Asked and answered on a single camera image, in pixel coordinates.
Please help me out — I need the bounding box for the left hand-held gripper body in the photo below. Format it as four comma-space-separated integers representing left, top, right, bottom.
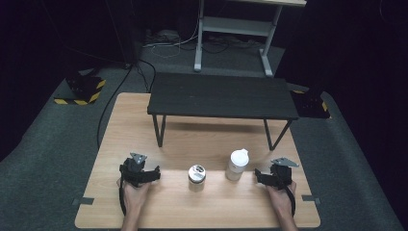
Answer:
118, 152, 154, 189

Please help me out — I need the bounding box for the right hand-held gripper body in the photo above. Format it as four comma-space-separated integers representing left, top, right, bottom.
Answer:
268, 156, 300, 191

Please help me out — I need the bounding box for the person's right hand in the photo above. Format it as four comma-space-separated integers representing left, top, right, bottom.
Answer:
265, 180, 298, 217

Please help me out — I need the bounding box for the person's left hand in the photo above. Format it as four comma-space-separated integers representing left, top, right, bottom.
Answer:
116, 178, 152, 216

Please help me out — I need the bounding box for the white plastic bottle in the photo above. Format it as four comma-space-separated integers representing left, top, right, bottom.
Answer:
224, 147, 250, 182

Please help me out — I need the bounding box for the grey tape piece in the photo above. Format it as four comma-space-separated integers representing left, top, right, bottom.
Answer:
300, 193, 321, 206
71, 196, 95, 207

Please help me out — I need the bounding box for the glass jar with silver lid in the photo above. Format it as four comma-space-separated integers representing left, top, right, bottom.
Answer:
188, 164, 208, 193

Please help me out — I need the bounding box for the yellow-black striped stand base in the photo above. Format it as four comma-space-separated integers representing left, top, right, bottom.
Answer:
53, 74, 107, 107
288, 82, 332, 120

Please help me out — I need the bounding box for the black shelf with metal legs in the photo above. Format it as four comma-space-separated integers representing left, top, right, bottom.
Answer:
146, 71, 300, 152

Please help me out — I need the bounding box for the black gripper strap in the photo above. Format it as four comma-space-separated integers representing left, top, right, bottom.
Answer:
117, 184, 128, 217
286, 185, 297, 218

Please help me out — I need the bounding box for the long black floor cable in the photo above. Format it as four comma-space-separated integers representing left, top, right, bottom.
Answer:
96, 59, 158, 151

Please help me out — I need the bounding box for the white cable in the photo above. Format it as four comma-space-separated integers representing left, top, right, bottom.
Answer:
141, 22, 200, 60

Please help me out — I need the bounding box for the black cable under desk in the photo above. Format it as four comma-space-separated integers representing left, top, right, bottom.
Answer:
201, 34, 262, 56

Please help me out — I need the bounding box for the white metal desk frame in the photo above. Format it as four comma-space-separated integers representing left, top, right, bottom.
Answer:
192, 0, 308, 78

